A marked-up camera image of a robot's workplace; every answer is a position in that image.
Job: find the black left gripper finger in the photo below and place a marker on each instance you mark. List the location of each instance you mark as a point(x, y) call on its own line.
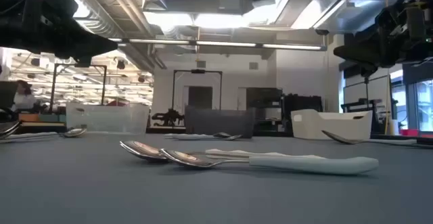
point(88, 46)

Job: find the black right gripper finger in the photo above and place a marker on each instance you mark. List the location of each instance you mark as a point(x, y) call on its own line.
point(362, 55)

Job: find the black background robot arm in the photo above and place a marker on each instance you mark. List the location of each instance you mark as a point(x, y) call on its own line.
point(169, 117)

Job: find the black tripod stand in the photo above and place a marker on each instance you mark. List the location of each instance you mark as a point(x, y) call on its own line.
point(367, 88)

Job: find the black background workbench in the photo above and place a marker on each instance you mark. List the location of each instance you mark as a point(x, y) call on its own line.
point(358, 105)

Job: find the person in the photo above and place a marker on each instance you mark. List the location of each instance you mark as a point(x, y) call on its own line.
point(23, 100)

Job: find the white plastic bin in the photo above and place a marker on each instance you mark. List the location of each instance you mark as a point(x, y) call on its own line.
point(338, 126)

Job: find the black storage crates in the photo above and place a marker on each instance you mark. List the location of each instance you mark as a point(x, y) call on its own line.
point(304, 104)

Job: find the clear plastic bin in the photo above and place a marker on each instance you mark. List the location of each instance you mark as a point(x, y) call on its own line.
point(108, 119)

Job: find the black monitor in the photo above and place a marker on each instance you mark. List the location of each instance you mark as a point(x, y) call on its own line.
point(7, 95)

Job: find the teal storage box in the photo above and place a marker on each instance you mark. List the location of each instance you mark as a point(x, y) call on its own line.
point(52, 118)

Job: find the orange storage box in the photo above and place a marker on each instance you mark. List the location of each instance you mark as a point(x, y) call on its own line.
point(28, 117)

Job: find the red bin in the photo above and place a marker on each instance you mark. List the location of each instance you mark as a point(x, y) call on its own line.
point(409, 132)

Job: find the black equipment cabinet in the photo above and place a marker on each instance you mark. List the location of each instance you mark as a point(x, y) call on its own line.
point(264, 97)

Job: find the long ceiling light strip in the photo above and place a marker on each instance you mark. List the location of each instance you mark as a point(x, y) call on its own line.
point(223, 44)

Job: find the grey ceiling box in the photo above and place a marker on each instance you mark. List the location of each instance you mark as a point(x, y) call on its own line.
point(233, 0)

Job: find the blue-grey table mat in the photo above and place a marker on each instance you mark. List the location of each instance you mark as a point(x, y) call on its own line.
point(101, 190)

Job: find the dark grey plastic bin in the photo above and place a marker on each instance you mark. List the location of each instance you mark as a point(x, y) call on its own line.
point(220, 120)

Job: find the black metal rig frame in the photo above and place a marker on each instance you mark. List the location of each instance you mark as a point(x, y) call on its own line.
point(53, 88)
point(198, 71)

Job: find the grey wall vent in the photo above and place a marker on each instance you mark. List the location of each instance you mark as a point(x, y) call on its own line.
point(201, 64)
point(253, 65)

